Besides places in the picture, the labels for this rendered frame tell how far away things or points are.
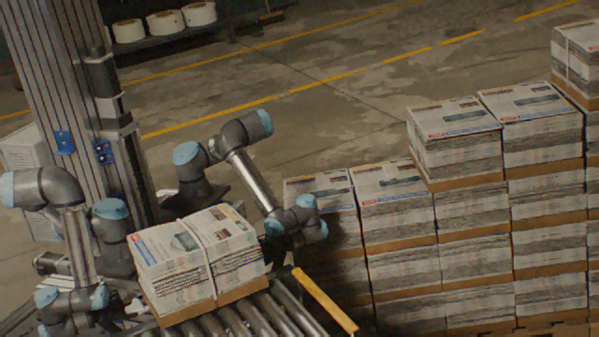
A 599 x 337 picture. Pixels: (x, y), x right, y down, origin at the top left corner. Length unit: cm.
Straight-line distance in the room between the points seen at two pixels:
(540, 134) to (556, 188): 24
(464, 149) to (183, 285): 117
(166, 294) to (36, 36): 107
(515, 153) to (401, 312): 81
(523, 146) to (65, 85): 172
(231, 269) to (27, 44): 114
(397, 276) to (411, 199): 35
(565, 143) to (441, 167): 47
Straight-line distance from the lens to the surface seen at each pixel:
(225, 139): 282
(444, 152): 290
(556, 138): 301
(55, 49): 290
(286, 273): 266
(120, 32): 877
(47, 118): 308
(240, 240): 248
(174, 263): 243
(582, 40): 306
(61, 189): 250
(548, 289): 332
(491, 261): 317
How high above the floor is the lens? 221
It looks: 25 degrees down
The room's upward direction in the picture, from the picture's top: 10 degrees counter-clockwise
